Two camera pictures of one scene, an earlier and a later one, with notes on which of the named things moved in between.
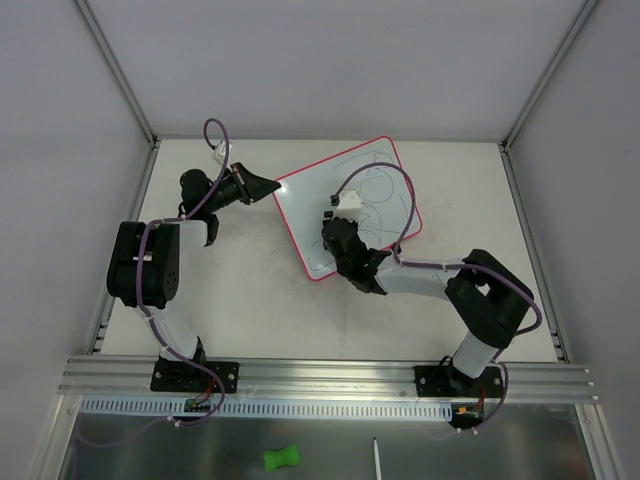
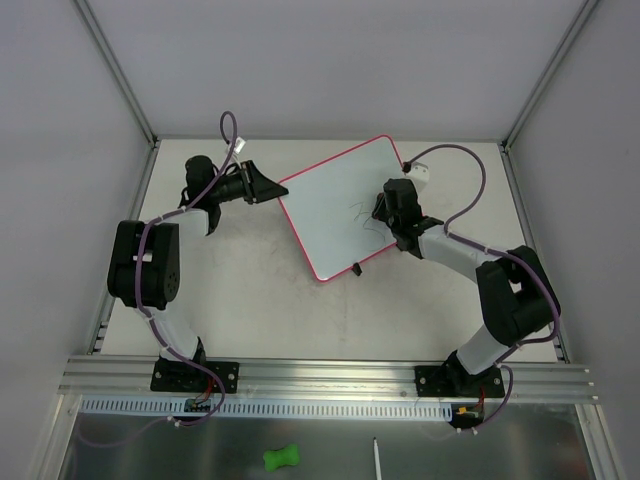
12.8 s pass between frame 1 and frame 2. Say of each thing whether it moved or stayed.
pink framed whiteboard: stayed
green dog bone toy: stayed
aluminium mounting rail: stayed
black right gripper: moved
